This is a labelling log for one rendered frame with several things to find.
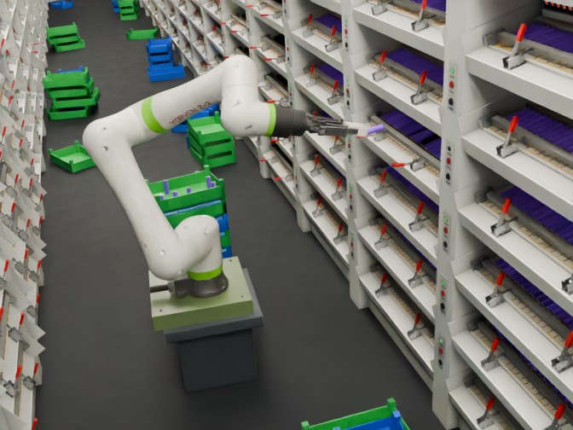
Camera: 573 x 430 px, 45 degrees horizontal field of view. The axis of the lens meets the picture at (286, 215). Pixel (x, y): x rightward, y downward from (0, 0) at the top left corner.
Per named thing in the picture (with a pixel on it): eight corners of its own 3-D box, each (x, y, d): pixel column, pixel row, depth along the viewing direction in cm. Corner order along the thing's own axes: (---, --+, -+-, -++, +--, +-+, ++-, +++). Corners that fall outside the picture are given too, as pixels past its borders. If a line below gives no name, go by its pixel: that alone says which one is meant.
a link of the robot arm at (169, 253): (151, 292, 214) (66, 135, 205) (183, 268, 226) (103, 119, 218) (179, 282, 206) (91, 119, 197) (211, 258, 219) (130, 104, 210)
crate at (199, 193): (158, 213, 289) (155, 196, 285) (145, 196, 305) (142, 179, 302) (225, 196, 300) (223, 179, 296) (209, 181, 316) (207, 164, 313)
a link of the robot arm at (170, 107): (179, 133, 215) (151, 122, 207) (179, 100, 219) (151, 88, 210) (268, 93, 194) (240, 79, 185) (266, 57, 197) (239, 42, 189)
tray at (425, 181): (442, 209, 190) (435, 180, 185) (358, 138, 242) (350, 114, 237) (506, 178, 192) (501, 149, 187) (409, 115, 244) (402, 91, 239)
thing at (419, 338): (436, 382, 217) (426, 351, 210) (361, 285, 269) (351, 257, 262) (493, 354, 219) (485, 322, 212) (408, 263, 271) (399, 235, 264)
